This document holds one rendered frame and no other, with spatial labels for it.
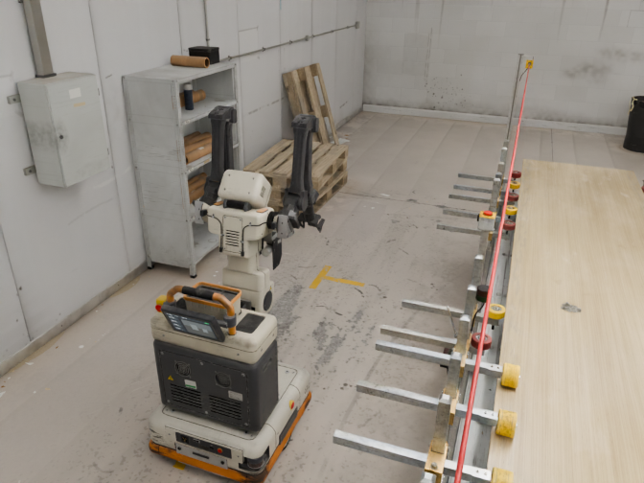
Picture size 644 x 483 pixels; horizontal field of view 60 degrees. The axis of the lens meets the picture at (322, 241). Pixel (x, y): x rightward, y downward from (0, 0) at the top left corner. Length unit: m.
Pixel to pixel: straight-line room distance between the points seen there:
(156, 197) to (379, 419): 2.37
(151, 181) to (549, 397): 3.24
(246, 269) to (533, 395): 1.38
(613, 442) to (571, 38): 8.15
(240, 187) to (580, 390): 1.61
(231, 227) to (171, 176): 1.77
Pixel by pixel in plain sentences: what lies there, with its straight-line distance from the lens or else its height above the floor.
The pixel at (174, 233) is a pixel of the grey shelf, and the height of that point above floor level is 0.38.
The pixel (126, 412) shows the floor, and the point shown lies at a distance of 3.43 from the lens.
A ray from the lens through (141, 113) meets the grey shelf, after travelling 4.30.
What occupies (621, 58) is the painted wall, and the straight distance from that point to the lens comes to 9.84.
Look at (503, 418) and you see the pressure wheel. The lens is 1.92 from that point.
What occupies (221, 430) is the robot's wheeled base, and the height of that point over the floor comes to 0.28.
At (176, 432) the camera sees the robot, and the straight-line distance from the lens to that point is 2.87.
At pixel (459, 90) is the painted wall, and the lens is 9.90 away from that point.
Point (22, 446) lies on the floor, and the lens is 3.43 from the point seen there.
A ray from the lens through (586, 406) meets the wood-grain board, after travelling 2.18.
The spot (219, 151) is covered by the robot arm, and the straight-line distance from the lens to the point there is 2.80.
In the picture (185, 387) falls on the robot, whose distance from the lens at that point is 2.77.
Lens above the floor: 2.23
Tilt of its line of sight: 26 degrees down
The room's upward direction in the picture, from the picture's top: 1 degrees clockwise
